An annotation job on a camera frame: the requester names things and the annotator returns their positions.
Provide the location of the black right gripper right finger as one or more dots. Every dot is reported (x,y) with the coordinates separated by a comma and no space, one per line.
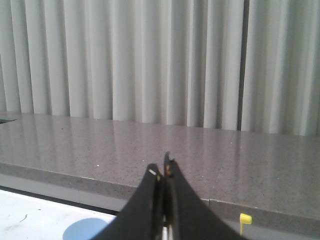
(189,218)

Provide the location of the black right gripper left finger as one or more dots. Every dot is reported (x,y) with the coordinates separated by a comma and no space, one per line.
(142,217)

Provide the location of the light blue plastic cup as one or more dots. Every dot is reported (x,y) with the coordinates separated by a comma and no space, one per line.
(84,229)

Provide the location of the grey stone counter ledge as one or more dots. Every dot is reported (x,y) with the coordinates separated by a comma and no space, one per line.
(275,178)

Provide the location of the white pleated curtain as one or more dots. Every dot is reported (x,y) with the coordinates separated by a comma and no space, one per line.
(249,65)

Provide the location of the yellow cable tie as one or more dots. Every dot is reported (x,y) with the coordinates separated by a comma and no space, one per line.
(244,219)

